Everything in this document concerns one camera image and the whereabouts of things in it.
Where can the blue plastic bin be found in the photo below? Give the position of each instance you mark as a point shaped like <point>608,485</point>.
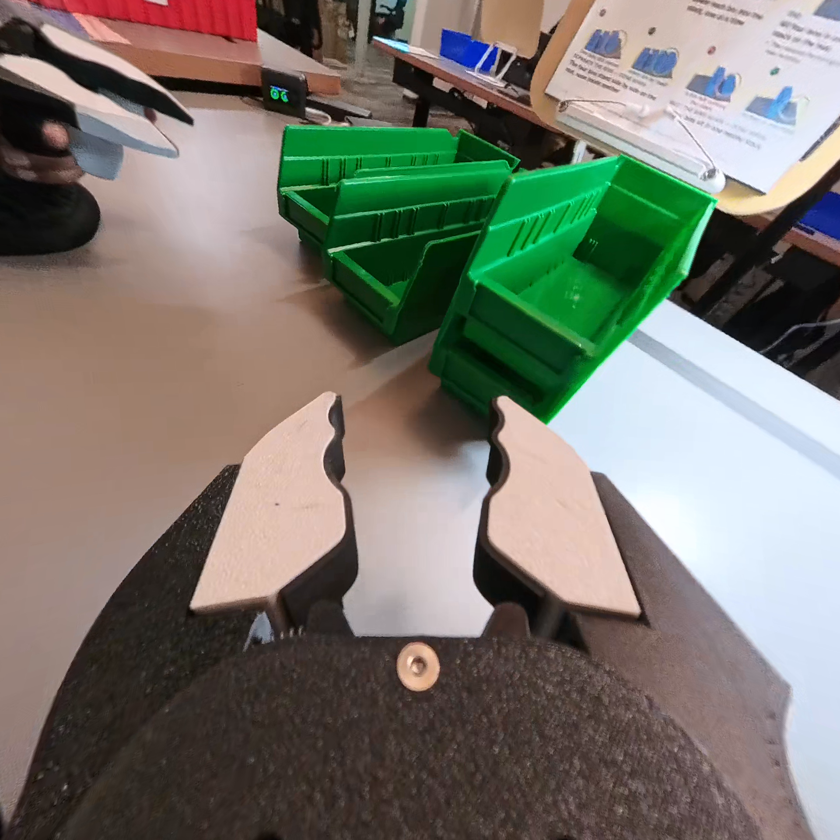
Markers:
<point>459,46</point>
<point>823,213</point>

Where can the person's left hand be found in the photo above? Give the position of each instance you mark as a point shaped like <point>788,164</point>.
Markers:
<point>46,164</point>

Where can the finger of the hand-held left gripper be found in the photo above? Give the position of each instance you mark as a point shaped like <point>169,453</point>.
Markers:
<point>98,118</point>
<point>98,59</point>

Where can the black power bank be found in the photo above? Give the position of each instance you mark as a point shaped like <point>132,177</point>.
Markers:
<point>283,95</point>

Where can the small wooden clipboard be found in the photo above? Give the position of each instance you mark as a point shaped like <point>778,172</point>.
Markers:
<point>512,16</point>

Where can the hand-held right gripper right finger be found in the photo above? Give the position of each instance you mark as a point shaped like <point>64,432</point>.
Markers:
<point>558,525</point>

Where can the wood-edged side desk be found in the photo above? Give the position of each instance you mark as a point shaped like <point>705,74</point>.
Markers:
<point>197,62</point>

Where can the printed instruction sheet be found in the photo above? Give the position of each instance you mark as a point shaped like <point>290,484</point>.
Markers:
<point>656,85</point>

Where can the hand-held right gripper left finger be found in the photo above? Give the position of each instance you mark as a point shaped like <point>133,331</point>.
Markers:
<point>275,525</point>

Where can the grey desk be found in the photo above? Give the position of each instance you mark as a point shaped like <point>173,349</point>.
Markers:
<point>164,328</point>

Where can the small white stand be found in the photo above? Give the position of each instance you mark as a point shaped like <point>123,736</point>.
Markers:
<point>495,62</point>

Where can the red box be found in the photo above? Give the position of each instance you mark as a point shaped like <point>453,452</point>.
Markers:
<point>164,19</point>

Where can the black round cushion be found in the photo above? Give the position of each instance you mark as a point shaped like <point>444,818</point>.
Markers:
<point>46,223</point>

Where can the green plastic bin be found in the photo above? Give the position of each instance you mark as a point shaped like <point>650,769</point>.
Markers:
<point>558,302</point>
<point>499,387</point>
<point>420,216</point>
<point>361,148</point>

